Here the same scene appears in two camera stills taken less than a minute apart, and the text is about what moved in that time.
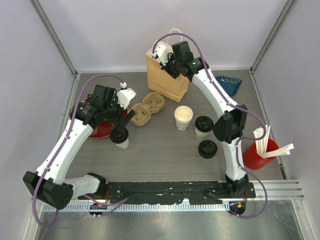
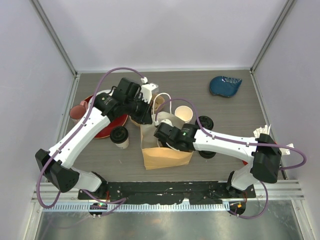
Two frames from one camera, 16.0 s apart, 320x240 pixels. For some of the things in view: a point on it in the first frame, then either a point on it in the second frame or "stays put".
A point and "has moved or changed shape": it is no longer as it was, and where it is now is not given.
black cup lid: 119,137 stays put
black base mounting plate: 196,192 stays put
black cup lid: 204,124 stays put
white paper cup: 200,134 has moved or changed shape
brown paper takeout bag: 162,83 → 155,156
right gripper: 170,57 → 163,143
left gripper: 122,122 → 145,117
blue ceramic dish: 230,85 stays put
